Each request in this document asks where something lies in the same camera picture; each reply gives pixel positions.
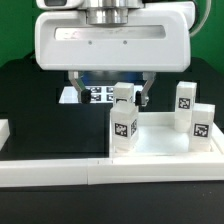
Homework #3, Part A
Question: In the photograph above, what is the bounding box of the white square tabletop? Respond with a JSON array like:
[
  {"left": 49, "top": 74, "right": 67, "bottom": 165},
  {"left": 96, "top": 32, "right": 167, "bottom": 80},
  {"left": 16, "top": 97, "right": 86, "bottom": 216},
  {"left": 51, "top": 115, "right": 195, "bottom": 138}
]
[{"left": 110, "top": 112, "right": 224, "bottom": 158}]

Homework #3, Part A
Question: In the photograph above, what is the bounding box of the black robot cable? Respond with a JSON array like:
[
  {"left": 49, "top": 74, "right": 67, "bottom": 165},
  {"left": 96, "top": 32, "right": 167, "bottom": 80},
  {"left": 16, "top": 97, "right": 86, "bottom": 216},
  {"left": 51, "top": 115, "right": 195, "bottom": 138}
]
[{"left": 22, "top": 49, "right": 38, "bottom": 63}]

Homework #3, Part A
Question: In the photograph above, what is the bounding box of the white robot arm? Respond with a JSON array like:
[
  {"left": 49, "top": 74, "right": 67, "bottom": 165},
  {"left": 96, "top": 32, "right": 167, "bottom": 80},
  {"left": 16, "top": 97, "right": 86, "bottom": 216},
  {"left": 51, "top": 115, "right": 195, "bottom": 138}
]
[{"left": 35, "top": 0, "right": 196, "bottom": 106}]

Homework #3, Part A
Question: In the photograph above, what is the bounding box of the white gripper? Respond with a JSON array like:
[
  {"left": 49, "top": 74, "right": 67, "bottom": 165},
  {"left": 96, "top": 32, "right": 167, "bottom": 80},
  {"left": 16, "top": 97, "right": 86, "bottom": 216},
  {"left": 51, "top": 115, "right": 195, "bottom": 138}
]
[{"left": 35, "top": 0, "right": 196, "bottom": 106}]

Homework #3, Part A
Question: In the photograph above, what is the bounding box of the white U-shaped obstacle fence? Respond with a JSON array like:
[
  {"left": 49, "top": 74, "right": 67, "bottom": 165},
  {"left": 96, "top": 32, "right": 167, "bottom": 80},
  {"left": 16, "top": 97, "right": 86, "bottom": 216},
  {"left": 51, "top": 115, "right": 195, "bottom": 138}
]
[{"left": 0, "top": 119, "right": 224, "bottom": 188}]

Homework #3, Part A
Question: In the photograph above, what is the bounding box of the white marker sheet with tags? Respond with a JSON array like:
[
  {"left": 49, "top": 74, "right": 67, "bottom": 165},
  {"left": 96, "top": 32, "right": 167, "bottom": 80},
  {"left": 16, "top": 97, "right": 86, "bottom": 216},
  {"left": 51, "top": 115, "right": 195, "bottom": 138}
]
[{"left": 59, "top": 85, "right": 143, "bottom": 104}]

